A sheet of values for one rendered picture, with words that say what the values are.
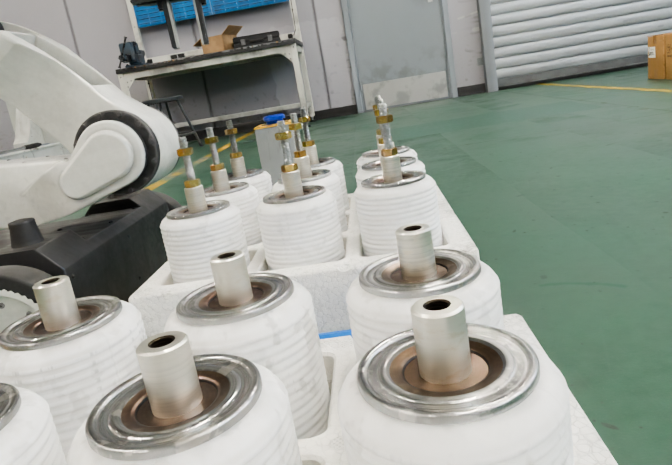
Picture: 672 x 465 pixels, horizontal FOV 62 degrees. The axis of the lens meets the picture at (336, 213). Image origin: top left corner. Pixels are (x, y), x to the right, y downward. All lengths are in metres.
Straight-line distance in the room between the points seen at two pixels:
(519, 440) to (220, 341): 0.18
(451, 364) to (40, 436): 0.19
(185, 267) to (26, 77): 0.52
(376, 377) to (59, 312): 0.23
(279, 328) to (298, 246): 0.31
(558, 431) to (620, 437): 0.41
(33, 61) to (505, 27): 5.15
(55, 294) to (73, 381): 0.06
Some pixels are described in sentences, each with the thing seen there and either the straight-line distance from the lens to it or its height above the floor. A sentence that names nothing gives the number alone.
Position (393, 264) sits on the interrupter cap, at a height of 0.25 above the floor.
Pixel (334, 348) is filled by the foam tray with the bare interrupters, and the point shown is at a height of 0.18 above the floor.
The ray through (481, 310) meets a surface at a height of 0.24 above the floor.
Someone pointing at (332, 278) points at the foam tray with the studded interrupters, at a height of 0.17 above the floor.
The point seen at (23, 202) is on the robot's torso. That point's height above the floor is 0.26.
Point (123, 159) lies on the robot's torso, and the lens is 0.98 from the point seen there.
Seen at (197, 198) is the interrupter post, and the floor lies 0.27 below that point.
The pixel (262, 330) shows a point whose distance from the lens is 0.33.
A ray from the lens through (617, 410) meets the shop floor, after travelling 0.68.
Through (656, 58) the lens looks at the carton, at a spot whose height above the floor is 0.14.
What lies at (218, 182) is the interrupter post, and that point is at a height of 0.26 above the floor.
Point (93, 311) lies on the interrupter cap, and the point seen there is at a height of 0.25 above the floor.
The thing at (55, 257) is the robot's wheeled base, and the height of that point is 0.19.
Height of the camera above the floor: 0.38
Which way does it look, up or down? 13 degrees down
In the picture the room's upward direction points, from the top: 10 degrees counter-clockwise
